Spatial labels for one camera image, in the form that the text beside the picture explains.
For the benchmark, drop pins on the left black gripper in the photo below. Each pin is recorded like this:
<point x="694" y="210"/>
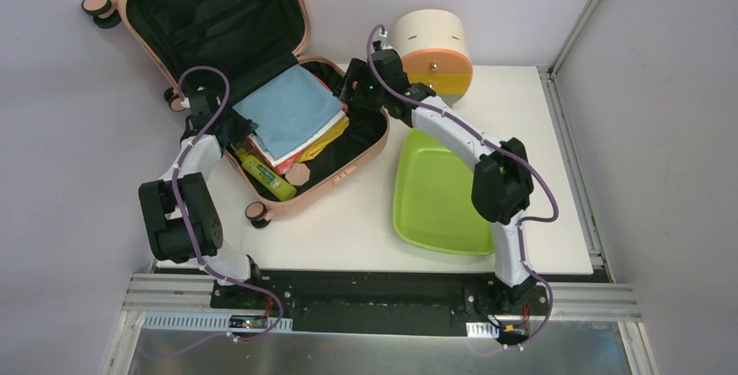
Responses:
<point x="231" y="130"/>

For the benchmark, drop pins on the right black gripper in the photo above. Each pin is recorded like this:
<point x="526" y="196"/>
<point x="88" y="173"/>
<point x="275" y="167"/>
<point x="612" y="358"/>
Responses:
<point x="352" y="91"/>

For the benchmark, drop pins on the white peace daisy shirt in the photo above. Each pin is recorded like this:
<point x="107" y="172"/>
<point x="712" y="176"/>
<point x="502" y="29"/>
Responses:
<point x="318" y="134"/>

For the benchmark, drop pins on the light blue cloth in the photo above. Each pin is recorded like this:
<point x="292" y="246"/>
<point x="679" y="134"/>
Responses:
<point x="289" y="109"/>

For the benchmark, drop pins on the pink hard-shell suitcase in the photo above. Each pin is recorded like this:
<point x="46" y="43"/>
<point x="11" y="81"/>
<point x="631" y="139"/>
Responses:
<point x="250" y="41"/>

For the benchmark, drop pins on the red white tie-dye cloth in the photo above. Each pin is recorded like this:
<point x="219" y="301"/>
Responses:
<point x="265" y="155"/>

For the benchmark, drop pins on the green plastic tray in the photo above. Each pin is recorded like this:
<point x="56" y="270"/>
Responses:
<point x="432" y="206"/>

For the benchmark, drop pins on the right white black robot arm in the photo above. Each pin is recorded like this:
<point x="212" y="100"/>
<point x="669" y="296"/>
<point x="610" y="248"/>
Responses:
<point x="502" y="181"/>

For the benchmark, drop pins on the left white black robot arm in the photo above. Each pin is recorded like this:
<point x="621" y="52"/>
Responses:
<point x="180" y="218"/>

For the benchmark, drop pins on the cream three-drawer round cabinet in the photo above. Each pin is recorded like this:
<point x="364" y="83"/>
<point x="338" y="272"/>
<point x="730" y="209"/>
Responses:
<point x="433" y="49"/>

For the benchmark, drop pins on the yellow green spray bottle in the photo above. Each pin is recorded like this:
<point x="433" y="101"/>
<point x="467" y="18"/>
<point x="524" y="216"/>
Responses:
<point x="264" y="174"/>

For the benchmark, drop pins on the folded yellow cloth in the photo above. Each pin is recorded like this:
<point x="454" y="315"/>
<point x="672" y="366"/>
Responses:
<point x="314" y="149"/>

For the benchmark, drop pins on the pink octagonal small box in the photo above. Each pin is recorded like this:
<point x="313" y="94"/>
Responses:
<point x="298" y="175"/>

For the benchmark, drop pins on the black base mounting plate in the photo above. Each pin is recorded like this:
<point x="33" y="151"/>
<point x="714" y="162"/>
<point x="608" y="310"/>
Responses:
<point x="394" y="303"/>

